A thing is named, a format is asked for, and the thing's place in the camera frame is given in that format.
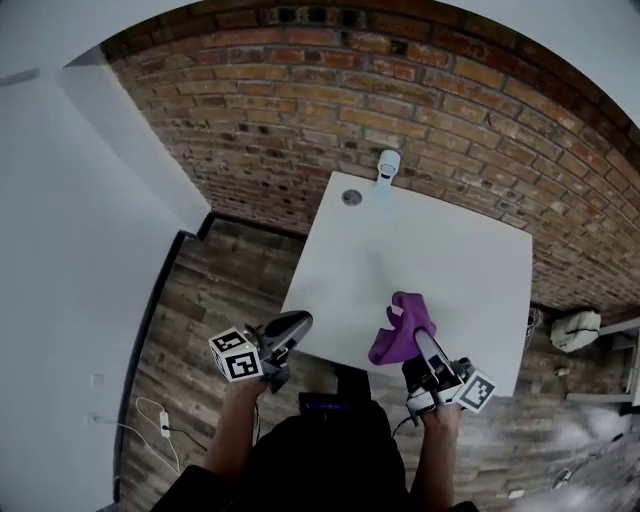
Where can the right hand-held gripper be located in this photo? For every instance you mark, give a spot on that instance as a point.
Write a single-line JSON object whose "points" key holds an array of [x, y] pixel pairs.
{"points": [[475, 390]]}

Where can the white backpack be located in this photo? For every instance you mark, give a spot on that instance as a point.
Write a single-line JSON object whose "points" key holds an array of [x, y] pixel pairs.
{"points": [[575, 330]]}

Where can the white paper scrap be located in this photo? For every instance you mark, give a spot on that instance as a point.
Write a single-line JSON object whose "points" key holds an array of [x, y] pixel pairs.
{"points": [[516, 494]]}

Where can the person's black shirt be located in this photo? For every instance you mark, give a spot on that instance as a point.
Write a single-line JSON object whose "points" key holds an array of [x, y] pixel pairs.
{"points": [[320, 465]]}

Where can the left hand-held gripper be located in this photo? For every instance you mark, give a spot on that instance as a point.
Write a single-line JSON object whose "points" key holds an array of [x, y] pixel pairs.
{"points": [[237, 357]]}

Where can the black chest device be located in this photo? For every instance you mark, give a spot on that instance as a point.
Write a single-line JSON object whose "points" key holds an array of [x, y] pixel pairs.
{"points": [[325, 402]]}

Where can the person's left forearm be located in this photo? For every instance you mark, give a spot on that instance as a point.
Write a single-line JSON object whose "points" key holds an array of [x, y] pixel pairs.
{"points": [[232, 430]]}

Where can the white table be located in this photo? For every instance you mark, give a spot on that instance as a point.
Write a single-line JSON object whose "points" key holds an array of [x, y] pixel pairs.
{"points": [[620, 360]]}

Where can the purple cleaning cloth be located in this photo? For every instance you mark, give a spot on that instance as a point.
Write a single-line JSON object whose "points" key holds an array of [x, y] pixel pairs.
{"points": [[405, 330]]}

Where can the person's right forearm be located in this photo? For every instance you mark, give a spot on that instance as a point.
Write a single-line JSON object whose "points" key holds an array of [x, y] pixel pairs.
{"points": [[435, 460]]}

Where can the white wall socket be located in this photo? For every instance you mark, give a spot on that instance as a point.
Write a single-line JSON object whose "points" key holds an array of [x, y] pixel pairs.
{"points": [[95, 418], [97, 380]]}

